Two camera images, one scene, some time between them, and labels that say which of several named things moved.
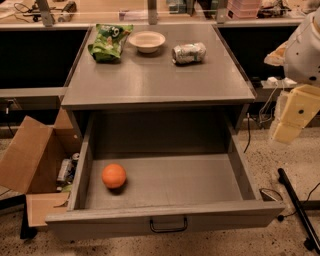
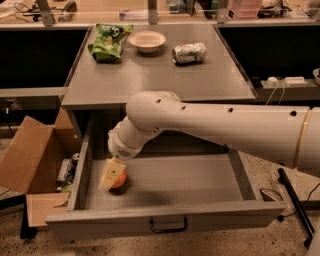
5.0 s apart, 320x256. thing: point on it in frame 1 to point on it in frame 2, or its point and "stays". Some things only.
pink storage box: [243, 9] stays
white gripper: [302, 56] to [120, 146]
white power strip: [273, 82] stays
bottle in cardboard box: [64, 169] stays
